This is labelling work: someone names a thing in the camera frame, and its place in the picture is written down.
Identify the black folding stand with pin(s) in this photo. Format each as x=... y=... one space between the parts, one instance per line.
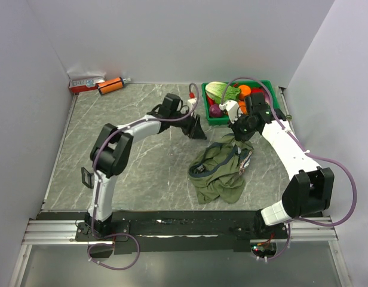
x=87 y=178

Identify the red white carton box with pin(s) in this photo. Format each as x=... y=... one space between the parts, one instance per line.
x=84 y=80

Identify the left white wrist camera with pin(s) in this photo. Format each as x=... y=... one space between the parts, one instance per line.
x=192 y=104

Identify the toy purple eggplant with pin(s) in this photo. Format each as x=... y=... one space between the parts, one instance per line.
x=267 y=96

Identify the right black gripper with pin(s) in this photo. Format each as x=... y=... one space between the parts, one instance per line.
x=238 y=136

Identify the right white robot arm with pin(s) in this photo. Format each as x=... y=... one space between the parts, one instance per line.
x=310 y=188

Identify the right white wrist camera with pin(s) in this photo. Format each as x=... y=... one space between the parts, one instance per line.
x=232 y=108

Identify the olive green t-shirt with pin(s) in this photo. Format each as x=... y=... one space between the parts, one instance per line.
x=217 y=171

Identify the toy purple onion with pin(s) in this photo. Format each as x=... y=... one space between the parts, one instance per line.
x=215 y=112

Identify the orange cylindrical bottle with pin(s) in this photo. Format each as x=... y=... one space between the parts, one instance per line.
x=112 y=85

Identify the toy red bell pepper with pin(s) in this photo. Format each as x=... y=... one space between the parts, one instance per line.
x=257 y=91

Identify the aluminium rail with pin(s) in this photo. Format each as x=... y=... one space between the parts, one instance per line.
x=76 y=232

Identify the green plastic crate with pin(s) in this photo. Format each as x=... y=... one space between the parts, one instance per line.
x=224 y=120

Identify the toy orange pumpkin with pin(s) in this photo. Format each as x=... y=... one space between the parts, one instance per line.
x=242 y=108

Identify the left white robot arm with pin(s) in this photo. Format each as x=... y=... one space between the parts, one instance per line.
x=111 y=152

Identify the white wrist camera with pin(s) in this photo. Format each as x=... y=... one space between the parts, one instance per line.
x=192 y=104
x=232 y=108

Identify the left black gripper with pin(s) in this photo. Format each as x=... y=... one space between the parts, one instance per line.
x=198 y=133

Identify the toy red chili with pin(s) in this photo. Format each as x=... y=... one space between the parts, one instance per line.
x=210 y=101

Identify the toy napa cabbage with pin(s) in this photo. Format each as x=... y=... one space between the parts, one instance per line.
x=219 y=92

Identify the toy orange fruit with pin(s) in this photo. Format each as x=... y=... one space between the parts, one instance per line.
x=244 y=91

